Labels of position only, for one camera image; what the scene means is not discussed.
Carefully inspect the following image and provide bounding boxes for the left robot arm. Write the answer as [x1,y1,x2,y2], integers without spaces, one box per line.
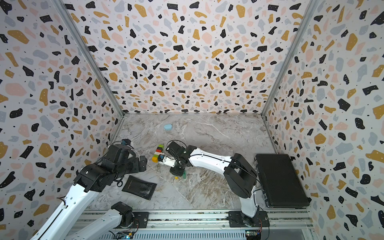
[32,144,148,240]

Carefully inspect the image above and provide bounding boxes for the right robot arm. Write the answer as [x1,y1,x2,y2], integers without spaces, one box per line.
[158,141,262,227]

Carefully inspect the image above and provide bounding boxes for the light blue round puck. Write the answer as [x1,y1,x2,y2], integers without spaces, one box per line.
[164,124,173,131]

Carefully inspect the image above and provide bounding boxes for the green circuit board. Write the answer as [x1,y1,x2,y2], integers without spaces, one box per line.
[119,232,134,240]

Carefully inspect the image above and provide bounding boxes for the black hard case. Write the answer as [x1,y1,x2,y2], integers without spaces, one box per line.
[255,154,310,209]

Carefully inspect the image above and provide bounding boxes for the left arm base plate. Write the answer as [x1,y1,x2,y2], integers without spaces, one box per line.
[118,212,150,229]

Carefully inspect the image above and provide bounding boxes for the aluminium frame rail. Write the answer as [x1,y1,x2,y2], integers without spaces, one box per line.
[59,209,316,240]

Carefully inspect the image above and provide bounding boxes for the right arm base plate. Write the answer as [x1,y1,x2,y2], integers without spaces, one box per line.
[228,211,270,228]

